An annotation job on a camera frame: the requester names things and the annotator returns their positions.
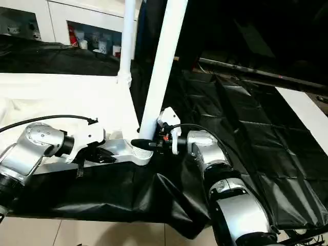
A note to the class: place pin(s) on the white plastic table leg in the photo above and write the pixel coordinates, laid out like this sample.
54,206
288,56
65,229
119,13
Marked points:
128,38
164,64

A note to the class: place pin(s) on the white flat board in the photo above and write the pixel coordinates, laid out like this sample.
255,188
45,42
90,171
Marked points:
305,107

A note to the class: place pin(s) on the small white jar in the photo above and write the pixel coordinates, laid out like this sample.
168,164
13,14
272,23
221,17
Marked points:
83,44
103,46
116,50

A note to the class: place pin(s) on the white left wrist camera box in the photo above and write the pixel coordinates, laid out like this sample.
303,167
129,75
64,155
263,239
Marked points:
87,138

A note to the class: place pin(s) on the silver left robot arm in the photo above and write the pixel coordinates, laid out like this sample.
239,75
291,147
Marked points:
33,146

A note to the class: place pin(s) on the black plastic mat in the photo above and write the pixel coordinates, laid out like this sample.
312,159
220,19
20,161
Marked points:
230,128

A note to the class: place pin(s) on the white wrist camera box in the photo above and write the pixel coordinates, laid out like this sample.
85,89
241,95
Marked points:
170,118
87,138

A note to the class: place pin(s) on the red package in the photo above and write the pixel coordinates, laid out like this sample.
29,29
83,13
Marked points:
73,36

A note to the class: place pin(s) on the white plastic table top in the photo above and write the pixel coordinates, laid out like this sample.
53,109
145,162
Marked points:
64,97

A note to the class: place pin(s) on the white glass-door cabinet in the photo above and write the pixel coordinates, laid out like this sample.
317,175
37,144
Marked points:
64,15

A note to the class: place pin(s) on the dark metal rod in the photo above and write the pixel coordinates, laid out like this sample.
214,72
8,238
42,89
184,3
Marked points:
269,73

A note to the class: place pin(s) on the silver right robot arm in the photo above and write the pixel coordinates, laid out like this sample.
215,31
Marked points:
217,164

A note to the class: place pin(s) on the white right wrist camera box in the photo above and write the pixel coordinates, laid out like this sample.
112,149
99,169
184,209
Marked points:
170,118

